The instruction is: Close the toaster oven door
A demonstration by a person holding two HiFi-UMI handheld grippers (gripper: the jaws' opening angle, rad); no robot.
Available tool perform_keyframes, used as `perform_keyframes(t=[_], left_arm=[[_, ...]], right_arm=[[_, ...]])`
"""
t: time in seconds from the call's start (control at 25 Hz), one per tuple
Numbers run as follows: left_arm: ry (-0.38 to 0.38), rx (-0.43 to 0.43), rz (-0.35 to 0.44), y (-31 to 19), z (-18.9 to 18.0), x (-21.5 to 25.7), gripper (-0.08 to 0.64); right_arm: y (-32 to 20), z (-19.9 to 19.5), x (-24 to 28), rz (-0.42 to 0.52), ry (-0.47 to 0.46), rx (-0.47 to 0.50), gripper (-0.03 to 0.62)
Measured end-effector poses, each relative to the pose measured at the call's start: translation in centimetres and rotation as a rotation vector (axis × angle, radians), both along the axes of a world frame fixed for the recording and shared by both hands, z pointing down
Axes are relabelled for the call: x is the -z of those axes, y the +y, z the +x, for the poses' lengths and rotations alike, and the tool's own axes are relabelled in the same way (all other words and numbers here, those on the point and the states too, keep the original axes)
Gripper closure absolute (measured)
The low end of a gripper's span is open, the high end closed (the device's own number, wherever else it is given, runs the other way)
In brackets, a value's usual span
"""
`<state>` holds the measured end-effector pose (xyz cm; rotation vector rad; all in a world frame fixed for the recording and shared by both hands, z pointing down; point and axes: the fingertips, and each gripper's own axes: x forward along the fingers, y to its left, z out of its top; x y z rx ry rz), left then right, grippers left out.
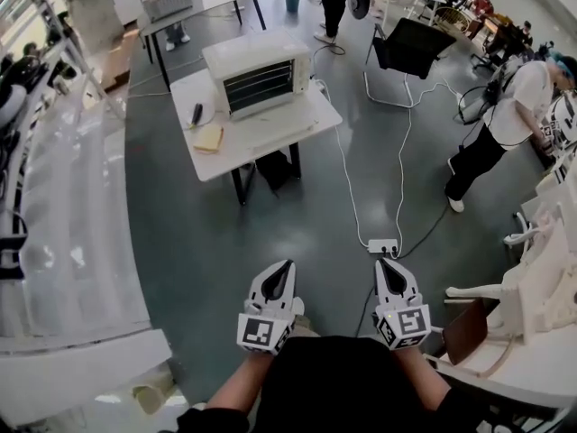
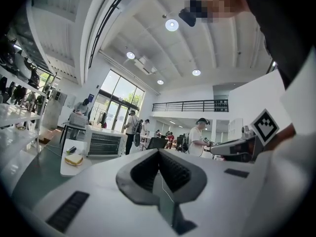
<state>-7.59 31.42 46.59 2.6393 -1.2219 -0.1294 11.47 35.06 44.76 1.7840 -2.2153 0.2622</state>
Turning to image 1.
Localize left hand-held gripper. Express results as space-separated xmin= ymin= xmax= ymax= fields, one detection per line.
xmin=236 ymin=260 xmax=306 ymax=356

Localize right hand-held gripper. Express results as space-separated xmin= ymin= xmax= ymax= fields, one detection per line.
xmin=371 ymin=258 xmax=433 ymax=352

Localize glass toaster oven door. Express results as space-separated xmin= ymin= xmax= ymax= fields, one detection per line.
xmin=227 ymin=90 xmax=321 ymax=151

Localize white toaster oven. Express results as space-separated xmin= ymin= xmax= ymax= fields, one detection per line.
xmin=201 ymin=26 xmax=313 ymax=122

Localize person's left forearm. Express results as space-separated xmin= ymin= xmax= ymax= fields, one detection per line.
xmin=205 ymin=350 xmax=277 ymax=413

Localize person's right forearm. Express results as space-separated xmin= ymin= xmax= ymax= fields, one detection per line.
xmin=390 ymin=345 xmax=453 ymax=412

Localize white power strip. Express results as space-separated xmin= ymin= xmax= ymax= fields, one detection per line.
xmin=367 ymin=237 xmax=400 ymax=258

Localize black bag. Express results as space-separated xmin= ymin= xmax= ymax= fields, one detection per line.
xmin=254 ymin=148 xmax=295 ymax=192

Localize person's black shirt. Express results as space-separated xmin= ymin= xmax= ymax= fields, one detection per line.
xmin=175 ymin=335 xmax=560 ymax=433

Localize white square table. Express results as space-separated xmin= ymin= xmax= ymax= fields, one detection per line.
xmin=169 ymin=67 xmax=344 ymax=207

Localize white office chair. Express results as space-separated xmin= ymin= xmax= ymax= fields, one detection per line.
xmin=502 ymin=210 xmax=542 ymax=248

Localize yellow bread slices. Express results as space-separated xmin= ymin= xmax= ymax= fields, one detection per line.
xmin=193 ymin=124 xmax=225 ymax=155

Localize white desk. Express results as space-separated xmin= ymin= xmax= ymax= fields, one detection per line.
xmin=423 ymin=259 xmax=577 ymax=412

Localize white curved counter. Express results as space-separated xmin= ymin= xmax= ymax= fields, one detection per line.
xmin=0 ymin=38 xmax=175 ymax=428

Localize grey long table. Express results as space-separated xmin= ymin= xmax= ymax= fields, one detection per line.
xmin=136 ymin=0 xmax=268 ymax=93

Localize grey plastic crate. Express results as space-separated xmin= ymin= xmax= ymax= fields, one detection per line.
xmin=141 ymin=0 xmax=195 ymax=23

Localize black floor cable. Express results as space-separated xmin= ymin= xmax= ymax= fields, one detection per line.
xmin=389 ymin=198 xmax=452 ymax=261

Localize white oven power cable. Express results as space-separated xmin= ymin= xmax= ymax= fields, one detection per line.
xmin=310 ymin=77 xmax=371 ymax=248

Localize long white cable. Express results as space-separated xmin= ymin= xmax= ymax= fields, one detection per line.
xmin=394 ymin=81 xmax=463 ymax=244

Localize black chair with white frame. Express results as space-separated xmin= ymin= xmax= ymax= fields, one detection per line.
xmin=362 ymin=16 xmax=458 ymax=109

